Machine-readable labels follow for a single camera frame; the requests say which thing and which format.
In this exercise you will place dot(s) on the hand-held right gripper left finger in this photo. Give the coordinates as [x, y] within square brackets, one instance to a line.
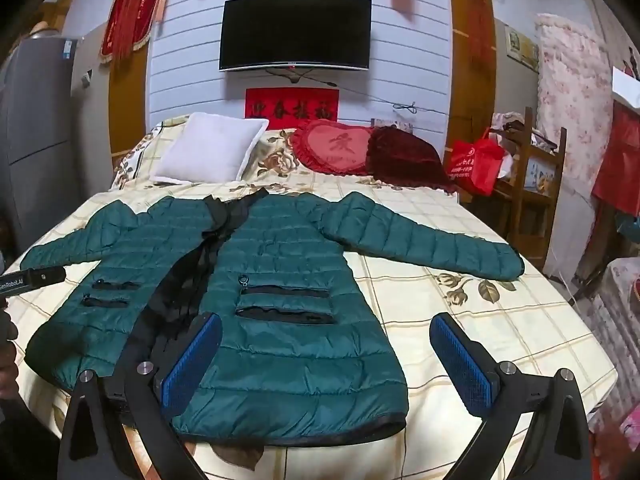
[192, 360]

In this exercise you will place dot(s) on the bed with floral sheet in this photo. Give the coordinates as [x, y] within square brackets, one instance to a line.
[450, 285]

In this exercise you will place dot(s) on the red shopping bag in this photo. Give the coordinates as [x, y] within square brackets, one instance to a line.
[475, 162]

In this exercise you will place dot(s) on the floral cloth cover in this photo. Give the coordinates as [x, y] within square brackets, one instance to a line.
[620, 320]

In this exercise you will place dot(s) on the red wall poster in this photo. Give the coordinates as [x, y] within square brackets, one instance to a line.
[292, 105]

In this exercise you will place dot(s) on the wall pictures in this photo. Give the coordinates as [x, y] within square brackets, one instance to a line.
[522, 47]

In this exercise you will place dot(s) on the floral pillow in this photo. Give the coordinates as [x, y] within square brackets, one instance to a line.
[132, 157]

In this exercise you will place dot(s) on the dark red velvet cushion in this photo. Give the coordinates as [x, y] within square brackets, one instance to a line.
[405, 160]

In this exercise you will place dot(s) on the grey refrigerator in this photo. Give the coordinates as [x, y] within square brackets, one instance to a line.
[35, 135]

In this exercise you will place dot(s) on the red heart-shaped pillow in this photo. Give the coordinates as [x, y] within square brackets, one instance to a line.
[332, 147]

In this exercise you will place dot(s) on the red fringed pennant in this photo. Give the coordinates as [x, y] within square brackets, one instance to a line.
[127, 20]

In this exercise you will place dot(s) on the white paper sheet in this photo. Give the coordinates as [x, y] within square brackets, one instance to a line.
[627, 85]

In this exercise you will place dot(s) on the black television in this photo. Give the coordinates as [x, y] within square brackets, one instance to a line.
[295, 32]

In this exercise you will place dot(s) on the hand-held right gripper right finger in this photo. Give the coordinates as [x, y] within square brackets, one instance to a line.
[457, 360]

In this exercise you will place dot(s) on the red hanging cloth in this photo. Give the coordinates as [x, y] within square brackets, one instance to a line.
[620, 160]

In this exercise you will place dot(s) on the green puffer jacket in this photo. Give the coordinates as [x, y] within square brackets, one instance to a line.
[280, 270]

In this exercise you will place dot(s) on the wooden chair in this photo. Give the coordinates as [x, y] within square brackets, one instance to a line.
[527, 200]

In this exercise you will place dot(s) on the pink floral quilt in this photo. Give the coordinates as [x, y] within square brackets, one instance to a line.
[575, 110]

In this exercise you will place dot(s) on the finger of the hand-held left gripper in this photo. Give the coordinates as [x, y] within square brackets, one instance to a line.
[42, 278]

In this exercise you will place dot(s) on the white pillow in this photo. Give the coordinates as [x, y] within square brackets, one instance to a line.
[210, 147]

